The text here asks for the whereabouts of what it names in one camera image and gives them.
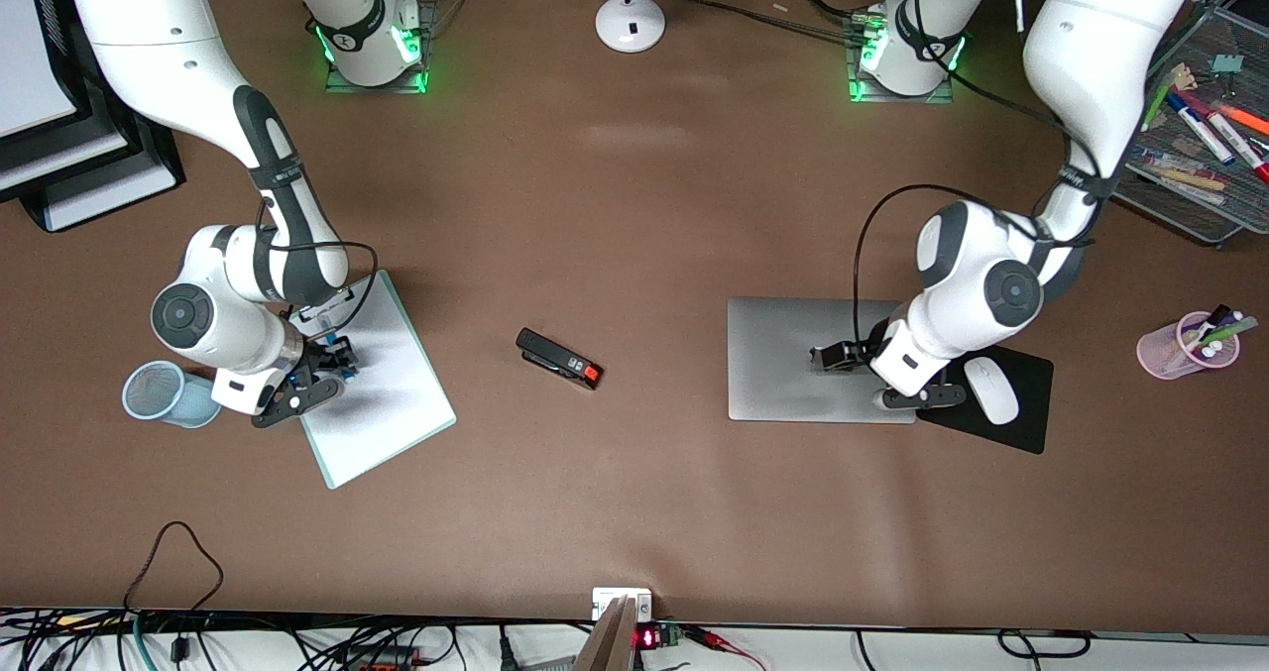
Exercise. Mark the silver laptop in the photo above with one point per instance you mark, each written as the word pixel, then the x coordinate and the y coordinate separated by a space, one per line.
pixel 783 364

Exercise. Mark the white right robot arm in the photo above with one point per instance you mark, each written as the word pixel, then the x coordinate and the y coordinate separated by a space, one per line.
pixel 149 17

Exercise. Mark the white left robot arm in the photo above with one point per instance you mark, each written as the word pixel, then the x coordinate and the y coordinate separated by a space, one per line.
pixel 1091 47

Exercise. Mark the black marker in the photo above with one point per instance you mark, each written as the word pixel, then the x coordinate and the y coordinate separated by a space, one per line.
pixel 1219 312

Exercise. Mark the printed white marker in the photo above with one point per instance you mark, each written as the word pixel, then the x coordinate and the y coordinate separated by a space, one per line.
pixel 1195 190
pixel 1185 167

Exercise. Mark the green marker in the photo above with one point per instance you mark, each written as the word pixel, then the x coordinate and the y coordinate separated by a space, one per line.
pixel 1234 329

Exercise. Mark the blue capped white marker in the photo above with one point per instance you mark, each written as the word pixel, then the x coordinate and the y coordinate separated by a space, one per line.
pixel 1198 126

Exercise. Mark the red capped white marker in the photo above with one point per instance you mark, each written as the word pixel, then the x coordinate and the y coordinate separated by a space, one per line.
pixel 1237 144

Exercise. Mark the orange marker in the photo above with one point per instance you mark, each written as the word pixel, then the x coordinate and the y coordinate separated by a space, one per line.
pixel 1244 116

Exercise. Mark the metal clipboard clip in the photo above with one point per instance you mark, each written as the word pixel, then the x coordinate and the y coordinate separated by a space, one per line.
pixel 332 309

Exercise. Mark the white paper sheet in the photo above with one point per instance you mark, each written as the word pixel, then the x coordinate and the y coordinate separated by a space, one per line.
pixel 387 403

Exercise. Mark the teal clipboard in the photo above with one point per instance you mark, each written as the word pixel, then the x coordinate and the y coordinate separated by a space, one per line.
pixel 332 473

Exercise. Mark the white computer mouse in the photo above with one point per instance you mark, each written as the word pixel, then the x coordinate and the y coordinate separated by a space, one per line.
pixel 991 391

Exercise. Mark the light blue mesh pen cup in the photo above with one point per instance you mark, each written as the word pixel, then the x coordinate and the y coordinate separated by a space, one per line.
pixel 164 393

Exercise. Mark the black mouse pad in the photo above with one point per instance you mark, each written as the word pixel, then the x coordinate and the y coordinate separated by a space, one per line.
pixel 1031 403

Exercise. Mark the black stapler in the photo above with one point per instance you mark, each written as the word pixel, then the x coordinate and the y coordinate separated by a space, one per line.
pixel 560 359

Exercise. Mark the black stacked document tray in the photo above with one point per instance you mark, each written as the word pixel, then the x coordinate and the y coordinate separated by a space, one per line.
pixel 169 170

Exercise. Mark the white paper stack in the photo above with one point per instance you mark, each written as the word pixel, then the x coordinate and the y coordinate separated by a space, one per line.
pixel 109 195
pixel 25 66

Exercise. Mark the pink mesh pen cup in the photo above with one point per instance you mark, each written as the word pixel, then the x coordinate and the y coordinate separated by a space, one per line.
pixel 1165 354

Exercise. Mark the grey mesh desk tray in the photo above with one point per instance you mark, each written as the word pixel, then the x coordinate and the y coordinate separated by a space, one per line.
pixel 1150 195

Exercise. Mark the white outlet box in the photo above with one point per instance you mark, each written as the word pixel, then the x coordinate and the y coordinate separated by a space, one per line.
pixel 634 602

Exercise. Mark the red LED display module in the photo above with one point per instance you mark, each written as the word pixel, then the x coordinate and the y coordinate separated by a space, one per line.
pixel 649 638

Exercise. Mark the green pen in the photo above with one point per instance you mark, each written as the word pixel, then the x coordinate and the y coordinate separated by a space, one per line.
pixel 1158 98

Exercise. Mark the white lamp base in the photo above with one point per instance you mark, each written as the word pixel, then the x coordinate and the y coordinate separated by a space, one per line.
pixel 631 22

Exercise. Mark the wooden clothespin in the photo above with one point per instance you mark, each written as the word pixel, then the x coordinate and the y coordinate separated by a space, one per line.
pixel 1185 76

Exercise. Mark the green binder clip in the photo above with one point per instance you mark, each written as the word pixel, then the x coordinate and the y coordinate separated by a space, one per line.
pixel 1229 61

